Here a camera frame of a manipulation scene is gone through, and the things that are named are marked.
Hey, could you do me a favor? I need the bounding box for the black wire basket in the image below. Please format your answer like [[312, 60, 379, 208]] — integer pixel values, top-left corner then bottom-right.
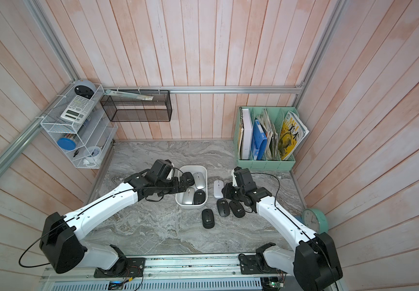
[[100, 89, 173, 122]]

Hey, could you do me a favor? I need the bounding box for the blue lid jar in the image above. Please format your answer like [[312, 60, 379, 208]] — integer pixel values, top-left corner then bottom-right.
[[57, 134, 77, 151]]

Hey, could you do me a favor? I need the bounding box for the white mouse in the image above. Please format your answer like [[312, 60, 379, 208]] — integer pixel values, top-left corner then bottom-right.
[[213, 180, 224, 199]]

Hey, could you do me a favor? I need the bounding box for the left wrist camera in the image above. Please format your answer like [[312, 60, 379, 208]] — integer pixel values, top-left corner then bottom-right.
[[145, 159, 173, 183]]

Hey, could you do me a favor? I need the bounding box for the ruler on basket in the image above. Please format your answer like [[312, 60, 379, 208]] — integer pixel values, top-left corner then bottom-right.
[[105, 89, 154, 101]]

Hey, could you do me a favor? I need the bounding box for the white book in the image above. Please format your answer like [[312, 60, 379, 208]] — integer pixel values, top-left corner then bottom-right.
[[241, 109, 253, 160]]

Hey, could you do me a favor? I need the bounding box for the beige book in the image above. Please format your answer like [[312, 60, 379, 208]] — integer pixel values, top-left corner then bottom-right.
[[237, 116, 243, 159]]

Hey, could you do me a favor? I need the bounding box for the white storage box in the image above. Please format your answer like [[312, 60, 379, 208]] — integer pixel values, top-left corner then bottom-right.
[[175, 165, 208, 209]]

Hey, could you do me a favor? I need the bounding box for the silver mouse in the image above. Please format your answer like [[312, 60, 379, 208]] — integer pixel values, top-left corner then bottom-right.
[[182, 187, 195, 205], [193, 172, 207, 190]]

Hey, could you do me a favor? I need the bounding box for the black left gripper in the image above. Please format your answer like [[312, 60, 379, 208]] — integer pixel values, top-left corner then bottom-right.
[[154, 176, 189, 196]]

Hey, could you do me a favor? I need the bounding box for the aluminium front rail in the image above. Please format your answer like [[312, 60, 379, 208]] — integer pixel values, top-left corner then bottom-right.
[[40, 253, 245, 283]]

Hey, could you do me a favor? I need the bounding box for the white calculator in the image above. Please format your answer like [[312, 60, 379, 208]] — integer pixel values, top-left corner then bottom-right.
[[60, 95, 94, 124]]

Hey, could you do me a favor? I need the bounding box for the green plastic file organizer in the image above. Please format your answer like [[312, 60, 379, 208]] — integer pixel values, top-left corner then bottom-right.
[[233, 106, 309, 172]]

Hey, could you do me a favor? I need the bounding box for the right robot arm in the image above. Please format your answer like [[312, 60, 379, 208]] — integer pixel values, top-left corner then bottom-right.
[[236, 182, 343, 291]]

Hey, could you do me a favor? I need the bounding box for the green round alarm clock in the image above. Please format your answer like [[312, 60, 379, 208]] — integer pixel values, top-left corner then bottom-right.
[[301, 208, 329, 234]]

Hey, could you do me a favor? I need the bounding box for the yellow cover magazine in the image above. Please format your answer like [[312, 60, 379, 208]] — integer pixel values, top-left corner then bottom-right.
[[277, 112, 310, 161]]

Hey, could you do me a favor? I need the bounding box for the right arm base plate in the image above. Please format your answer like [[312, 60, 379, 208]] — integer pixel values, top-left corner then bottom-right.
[[238, 253, 282, 275]]

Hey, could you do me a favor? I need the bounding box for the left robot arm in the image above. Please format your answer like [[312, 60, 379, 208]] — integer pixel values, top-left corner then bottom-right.
[[40, 160, 194, 276]]

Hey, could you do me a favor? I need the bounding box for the blue binder folder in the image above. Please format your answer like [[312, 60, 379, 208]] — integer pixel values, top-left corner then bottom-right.
[[251, 119, 267, 160]]

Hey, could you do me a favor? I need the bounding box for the white wire shelf rack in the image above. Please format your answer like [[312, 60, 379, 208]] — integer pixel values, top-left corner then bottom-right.
[[41, 83, 118, 169]]

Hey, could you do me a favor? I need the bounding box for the round grey speaker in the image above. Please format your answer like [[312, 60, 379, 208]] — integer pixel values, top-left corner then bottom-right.
[[74, 80, 97, 99]]

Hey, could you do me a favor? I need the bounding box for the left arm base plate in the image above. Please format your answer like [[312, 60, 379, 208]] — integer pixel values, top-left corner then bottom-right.
[[94, 258, 146, 278]]

